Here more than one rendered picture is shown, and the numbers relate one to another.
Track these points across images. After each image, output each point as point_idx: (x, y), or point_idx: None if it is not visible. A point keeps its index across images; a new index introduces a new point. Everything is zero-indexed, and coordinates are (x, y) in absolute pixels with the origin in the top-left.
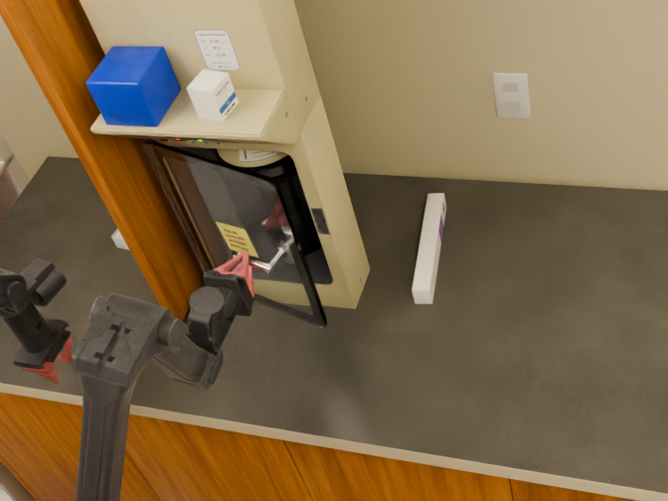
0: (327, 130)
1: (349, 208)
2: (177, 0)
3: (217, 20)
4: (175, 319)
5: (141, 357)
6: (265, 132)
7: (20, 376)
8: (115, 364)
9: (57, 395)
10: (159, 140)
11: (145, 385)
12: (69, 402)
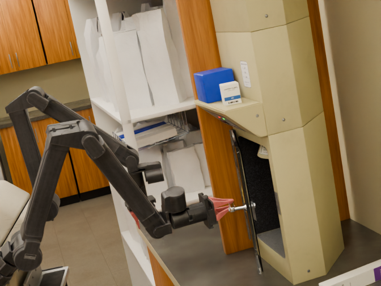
0: (302, 151)
1: (312, 215)
2: (236, 42)
3: (244, 55)
4: (92, 136)
5: (64, 138)
6: (230, 112)
7: (156, 243)
8: (53, 133)
9: (157, 255)
10: (236, 130)
11: (182, 266)
12: (159, 262)
